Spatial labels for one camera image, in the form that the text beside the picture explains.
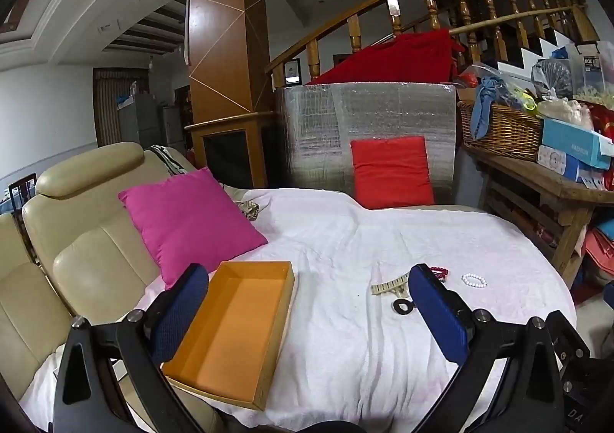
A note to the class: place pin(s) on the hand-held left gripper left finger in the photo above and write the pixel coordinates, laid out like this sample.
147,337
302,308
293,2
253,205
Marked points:
183,313

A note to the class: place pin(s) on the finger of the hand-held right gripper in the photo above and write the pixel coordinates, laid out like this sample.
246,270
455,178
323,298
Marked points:
568,334

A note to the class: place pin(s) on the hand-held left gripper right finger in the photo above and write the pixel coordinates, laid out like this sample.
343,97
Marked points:
439,313

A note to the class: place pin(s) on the orange cardboard box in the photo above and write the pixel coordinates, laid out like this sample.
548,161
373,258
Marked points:
235,332

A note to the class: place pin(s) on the beige hair clip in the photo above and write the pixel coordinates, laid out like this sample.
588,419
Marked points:
383,287

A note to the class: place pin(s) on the pink bag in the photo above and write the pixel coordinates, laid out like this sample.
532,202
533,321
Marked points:
599,251

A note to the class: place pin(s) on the pink pillow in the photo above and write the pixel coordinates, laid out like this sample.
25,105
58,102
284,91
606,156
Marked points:
192,222

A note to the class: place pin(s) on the white towel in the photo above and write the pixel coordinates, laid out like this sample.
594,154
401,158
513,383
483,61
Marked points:
345,342

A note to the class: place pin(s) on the patterned beige cloth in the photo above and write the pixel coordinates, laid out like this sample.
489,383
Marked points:
249,210

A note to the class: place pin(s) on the beige leather sofa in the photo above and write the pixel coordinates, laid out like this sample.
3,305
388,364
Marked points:
81,231

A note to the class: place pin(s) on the red cushion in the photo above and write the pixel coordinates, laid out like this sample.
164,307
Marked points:
391,171

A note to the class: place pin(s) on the striped throw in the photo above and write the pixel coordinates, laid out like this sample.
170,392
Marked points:
165,157

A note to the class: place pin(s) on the wooden table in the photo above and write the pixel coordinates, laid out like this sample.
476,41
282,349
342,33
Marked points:
527,174

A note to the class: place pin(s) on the white patterned box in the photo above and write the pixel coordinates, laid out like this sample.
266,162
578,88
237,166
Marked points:
556,162

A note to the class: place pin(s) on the wooden cabinet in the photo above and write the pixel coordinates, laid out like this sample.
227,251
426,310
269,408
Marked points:
225,126

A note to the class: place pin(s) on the blue cardboard box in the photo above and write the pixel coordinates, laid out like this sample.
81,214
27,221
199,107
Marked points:
575,143

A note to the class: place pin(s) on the wicker basket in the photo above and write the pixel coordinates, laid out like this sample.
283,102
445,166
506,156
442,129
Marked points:
503,131

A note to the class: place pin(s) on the grey refrigerator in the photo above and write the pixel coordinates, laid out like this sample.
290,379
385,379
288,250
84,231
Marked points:
139,119

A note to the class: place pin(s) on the dark wooden chair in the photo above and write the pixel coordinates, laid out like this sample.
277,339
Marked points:
21,193

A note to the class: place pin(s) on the blue cloth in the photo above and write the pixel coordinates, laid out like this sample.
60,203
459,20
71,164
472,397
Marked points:
484,102

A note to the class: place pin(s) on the silver foil insulation panel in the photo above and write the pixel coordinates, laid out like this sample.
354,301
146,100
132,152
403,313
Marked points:
312,135

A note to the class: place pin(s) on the brown curtain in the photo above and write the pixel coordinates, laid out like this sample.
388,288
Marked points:
105,107

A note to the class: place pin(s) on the cream plastic bag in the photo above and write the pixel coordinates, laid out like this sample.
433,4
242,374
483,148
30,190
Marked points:
566,112

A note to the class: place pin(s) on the dark plastic bag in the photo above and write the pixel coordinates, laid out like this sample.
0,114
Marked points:
551,78

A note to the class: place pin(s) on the red cloth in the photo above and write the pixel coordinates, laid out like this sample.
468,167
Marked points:
398,59

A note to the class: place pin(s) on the clear plastic storage box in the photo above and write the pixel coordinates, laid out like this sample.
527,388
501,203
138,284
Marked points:
592,73

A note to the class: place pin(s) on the wooden column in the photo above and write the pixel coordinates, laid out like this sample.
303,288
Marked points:
223,30

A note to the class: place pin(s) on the wooden stair railing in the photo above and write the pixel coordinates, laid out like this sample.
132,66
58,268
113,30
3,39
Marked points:
431,6

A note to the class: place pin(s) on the dark picture frame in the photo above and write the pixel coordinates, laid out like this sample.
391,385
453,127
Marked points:
291,71

